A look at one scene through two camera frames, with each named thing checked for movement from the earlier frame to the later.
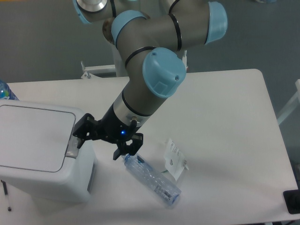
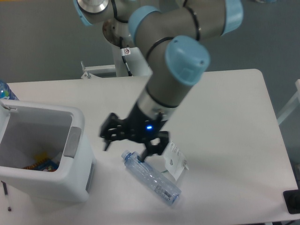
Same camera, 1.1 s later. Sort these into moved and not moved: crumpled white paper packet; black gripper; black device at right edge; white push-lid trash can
Moved: black gripper
Not moved: white push-lid trash can; black device at right edge; crumpled white paper packet
